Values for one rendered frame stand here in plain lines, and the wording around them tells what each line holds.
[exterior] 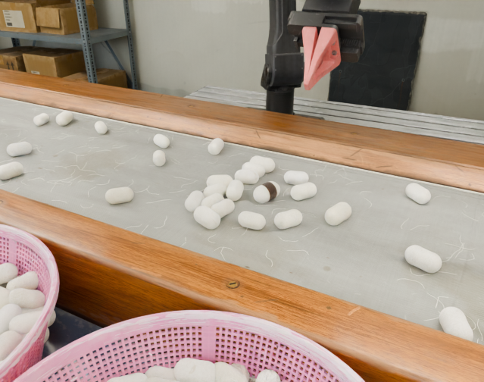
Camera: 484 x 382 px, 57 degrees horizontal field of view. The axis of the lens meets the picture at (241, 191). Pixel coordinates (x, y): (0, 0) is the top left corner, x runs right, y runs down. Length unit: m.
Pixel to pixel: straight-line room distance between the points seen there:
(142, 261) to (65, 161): 0.32
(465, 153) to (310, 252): 0.32
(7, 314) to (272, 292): 0.23
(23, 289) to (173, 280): 0.14
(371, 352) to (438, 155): 0.39
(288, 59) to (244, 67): 1.88
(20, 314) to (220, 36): 2.56
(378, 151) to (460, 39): 1.91
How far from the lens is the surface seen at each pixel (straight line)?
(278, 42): 0.96
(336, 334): 0.35
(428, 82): 2.59
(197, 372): 0.35
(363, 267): 0.46
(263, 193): 0.54
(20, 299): 0.46
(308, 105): 1.16
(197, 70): 3.00
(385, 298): 0.43
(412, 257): 0.47
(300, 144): 0.69
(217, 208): 0.51
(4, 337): 0.42
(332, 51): 0.67
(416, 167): 0.66
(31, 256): 0.49
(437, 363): 0.36
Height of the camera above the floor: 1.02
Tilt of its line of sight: 28 degrees down
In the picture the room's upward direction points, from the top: straight up
